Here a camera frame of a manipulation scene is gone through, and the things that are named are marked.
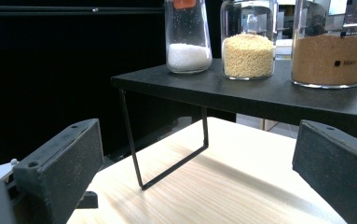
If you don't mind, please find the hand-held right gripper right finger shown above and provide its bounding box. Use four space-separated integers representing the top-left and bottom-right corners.
292 119 357 224

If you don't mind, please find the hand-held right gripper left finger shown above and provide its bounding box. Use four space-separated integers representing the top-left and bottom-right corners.
12 118 105 224

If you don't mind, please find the glass jar of brown powder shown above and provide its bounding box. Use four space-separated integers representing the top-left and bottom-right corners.
290 0 357 90

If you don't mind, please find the black metal shelf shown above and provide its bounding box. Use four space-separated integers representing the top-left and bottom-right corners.
110 58 357 191

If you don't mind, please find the glass jar of yellow grains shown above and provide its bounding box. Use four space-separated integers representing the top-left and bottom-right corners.
220 0 277 81

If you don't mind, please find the grey-lidded glass jar of salt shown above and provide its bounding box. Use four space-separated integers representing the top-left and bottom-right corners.
164 0 213 75

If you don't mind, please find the dark curtain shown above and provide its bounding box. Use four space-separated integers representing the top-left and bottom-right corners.
0 0 205 171

